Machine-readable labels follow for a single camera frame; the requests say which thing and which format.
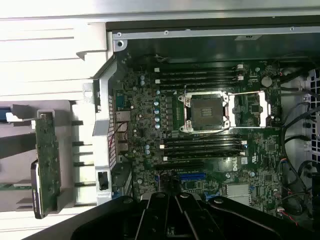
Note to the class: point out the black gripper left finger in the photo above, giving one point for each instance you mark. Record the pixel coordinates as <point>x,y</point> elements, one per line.
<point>155,212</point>

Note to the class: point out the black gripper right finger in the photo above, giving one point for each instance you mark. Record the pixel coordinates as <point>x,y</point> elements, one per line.
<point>195,220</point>

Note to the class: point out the blue expansion slot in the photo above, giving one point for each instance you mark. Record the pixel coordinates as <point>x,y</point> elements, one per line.
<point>192,177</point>

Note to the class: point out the silver chipset heatsink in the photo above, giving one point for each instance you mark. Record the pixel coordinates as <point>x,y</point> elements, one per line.
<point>237,192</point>

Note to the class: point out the black expansion slot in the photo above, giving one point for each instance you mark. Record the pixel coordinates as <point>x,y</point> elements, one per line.
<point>180,166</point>

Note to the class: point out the RAM slot with white clips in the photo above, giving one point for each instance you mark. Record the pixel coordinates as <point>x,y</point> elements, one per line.
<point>202,144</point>
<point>200,79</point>
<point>202,155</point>
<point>200,68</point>

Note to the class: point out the RAM slot with black clips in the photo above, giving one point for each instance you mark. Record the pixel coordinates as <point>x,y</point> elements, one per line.
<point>200,74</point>
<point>202,150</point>
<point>202,139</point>
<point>200,85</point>

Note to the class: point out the green motherboard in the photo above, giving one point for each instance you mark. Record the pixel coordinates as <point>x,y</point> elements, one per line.
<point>140,130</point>

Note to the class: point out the open PC case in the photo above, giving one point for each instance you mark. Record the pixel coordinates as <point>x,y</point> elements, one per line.
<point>102,140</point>

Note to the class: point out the CPU socket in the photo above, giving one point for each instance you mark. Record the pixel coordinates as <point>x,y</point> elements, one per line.
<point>206,112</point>

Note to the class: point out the thin metal locking lever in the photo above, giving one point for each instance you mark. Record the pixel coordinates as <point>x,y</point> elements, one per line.
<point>185,90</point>

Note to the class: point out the metal socket cover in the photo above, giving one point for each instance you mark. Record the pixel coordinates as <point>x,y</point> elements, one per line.
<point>265,110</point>

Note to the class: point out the grey parts rack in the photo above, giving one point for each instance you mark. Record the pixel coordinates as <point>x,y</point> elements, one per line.
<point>62,107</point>

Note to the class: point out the green RAM stick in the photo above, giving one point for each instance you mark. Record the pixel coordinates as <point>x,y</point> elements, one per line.
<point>15,187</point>

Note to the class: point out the round coin cell battery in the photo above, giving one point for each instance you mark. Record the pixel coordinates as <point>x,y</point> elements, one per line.
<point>266,80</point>

